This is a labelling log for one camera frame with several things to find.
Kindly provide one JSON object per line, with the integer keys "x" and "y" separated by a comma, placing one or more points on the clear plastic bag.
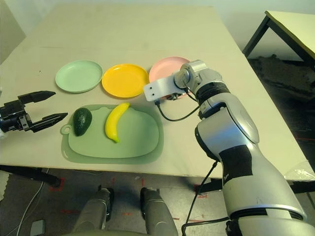
{"x": 296, "y": 172}

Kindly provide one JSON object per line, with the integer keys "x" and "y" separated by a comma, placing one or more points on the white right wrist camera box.
{"x": 157, "y": 89}

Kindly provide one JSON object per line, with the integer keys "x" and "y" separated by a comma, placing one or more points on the white corrugated sheet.
{"x": 2, "y": 186}

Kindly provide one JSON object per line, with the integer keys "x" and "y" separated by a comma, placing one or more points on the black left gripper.
{"x": 13, "y": 115}

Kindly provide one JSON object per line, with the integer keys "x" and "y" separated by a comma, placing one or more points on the green cutting board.
{"x": 123, "y": 147}

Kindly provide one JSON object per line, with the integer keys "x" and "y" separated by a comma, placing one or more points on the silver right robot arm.
{"x": 233, "y": 127}

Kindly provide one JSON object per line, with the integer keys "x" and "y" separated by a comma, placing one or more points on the pink plate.
{"x": 165, "y": 66}

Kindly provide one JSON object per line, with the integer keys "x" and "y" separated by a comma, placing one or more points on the grey robot torso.
{"x": 103, "y": 233}

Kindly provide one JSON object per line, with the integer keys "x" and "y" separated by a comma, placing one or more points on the grey robot leg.
{"x": 157, "y": 214}
{"x": 93, "y": 211}

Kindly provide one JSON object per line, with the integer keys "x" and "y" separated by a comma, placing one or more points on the grey robot right leg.
{"x": 157, "y": 214}

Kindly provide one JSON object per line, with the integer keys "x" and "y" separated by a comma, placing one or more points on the grey robot left leg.
{"x": 93, "y": 211}

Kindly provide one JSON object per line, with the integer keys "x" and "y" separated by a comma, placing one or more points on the mint green plate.
{"x": 78, "y": 76}

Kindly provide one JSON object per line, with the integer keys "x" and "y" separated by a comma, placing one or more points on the yellow plate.
{"x": 123, "y": 81}

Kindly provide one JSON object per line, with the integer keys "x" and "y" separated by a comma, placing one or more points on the yellow toy banana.
{"x": 112, "y": 125}

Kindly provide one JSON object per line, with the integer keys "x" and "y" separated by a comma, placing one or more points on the black-legged side table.
{"x": 290, "y": 29}

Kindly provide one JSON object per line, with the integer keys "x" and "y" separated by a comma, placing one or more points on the dark green toy avocado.
{"x": 82, "y": 121}

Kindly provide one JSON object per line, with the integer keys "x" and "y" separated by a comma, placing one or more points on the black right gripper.
{"x": 177, "y": 96}

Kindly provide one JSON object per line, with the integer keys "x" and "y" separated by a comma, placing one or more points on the small grey floor box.
{"x": 38, "y": 226}

